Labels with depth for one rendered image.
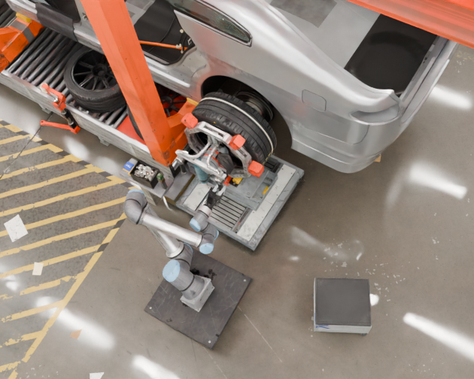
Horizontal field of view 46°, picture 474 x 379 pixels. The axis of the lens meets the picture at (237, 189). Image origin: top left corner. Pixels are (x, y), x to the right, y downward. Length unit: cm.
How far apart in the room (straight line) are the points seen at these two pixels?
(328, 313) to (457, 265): 120
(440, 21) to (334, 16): 279
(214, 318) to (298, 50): 201
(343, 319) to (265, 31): 205
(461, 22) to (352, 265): 301
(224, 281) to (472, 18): 290
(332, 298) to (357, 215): 92
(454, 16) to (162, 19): 347
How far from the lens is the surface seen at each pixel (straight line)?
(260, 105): 417
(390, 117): 359
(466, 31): 189
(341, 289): 420
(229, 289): 425
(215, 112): 390
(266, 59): 352
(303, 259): 462
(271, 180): 471
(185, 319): 424
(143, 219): 375
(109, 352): 465
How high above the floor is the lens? 435
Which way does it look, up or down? 63 degrees down
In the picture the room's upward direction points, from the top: 12 degrees counter-clockwise
